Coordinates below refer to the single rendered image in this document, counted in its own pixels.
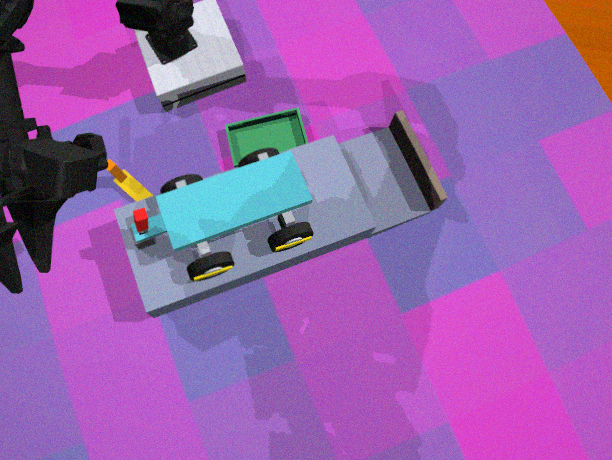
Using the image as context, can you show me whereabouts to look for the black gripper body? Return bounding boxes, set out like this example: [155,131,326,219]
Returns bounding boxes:
[0,107,52,227]

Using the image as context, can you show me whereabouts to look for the green tray floor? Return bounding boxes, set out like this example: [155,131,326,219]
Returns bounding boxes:
[230,115,305,162]

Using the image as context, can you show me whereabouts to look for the red-headed stop pin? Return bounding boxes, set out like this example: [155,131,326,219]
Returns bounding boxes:
[133,207,149,235]

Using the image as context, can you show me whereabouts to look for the yellow wheel chock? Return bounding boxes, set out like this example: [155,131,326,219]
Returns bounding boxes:
[106,159,153,202]

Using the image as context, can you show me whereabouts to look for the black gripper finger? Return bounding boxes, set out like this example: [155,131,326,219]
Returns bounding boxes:
[6,197,69,273]
[0,221,23,294]

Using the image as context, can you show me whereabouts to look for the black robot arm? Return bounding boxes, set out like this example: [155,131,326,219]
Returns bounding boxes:
[0,0,198,199]

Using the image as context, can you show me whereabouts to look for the grey ramp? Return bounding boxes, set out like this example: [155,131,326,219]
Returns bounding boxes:
[114,110,448,318]

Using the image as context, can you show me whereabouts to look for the cyan wheeled trolley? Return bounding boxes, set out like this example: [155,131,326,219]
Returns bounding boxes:
[131,147,314,281]

